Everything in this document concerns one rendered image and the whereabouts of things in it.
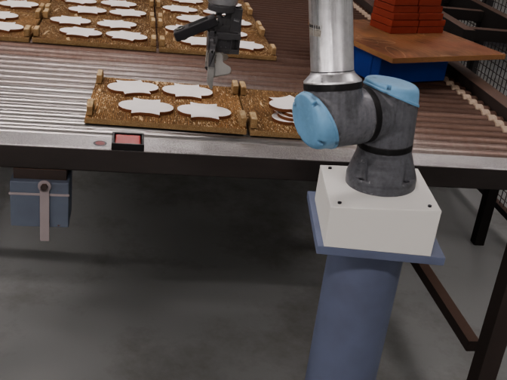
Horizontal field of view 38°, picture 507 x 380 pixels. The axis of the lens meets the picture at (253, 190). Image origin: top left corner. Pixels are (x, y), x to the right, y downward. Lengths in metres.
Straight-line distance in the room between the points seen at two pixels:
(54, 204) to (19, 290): 1.13
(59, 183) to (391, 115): 0.79
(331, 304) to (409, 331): 1.24
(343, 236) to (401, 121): 0.26
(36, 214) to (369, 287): 0.80
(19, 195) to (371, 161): 0.82
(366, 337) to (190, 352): 1.01
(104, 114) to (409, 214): 0.83
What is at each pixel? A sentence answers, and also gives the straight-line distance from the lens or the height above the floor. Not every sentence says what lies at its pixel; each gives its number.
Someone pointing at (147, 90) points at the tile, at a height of 0.95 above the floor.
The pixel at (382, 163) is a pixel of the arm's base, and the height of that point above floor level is 1.03.
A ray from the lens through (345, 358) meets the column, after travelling 1.77.
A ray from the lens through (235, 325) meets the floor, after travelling 2.77.
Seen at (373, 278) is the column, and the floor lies 0.77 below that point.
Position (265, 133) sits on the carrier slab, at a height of 0.93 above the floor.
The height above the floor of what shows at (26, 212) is 0.75.
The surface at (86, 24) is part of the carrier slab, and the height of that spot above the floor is 0.94.
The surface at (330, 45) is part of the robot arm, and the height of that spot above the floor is 1.27.
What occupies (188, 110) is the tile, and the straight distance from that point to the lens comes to 1.98.
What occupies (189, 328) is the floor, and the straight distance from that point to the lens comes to 2.74.
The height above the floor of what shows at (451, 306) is 0.27.
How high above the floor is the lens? 1.60
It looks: 25 degrees down
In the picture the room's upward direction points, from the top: 7 degrees clockwise
